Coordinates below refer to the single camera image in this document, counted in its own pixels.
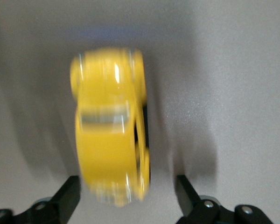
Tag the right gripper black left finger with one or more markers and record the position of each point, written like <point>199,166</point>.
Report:
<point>67,198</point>

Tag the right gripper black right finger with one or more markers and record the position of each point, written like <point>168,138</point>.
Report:
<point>187,198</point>

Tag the brown table cover mat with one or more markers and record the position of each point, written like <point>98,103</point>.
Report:
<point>224,93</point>

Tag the yellow beetle toy car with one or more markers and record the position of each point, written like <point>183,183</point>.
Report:
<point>102,144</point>

